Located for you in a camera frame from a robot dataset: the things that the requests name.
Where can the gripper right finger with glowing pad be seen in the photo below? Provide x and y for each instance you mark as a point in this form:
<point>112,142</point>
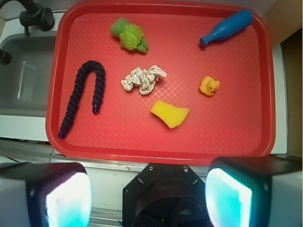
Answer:
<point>255,191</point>

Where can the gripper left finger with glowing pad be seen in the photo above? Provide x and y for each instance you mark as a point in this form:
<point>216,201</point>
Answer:
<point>45,195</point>

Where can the blue plastic bottle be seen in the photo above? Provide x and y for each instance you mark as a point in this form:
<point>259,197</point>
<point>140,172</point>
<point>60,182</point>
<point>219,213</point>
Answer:
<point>228,27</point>

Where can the yellow sponge piece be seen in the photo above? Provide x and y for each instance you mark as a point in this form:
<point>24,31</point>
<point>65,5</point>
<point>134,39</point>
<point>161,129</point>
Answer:
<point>171,115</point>

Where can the yellow rubber duck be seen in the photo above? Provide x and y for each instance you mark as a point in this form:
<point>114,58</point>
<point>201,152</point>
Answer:
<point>209,86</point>

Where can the grey sink basin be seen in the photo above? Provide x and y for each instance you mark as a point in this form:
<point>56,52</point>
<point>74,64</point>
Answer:
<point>24,82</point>

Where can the red plastic tray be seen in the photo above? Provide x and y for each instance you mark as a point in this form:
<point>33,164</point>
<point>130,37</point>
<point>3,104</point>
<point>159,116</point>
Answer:
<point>90,115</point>

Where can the crumpled white paper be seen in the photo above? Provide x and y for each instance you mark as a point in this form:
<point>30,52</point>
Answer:
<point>144,79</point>

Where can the green fuzzy plush toy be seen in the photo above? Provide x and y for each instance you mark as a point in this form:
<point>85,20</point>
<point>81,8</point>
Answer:
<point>131,36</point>

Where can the black faucet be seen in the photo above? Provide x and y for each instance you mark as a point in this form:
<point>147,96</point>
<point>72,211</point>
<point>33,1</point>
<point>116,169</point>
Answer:
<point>35,15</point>

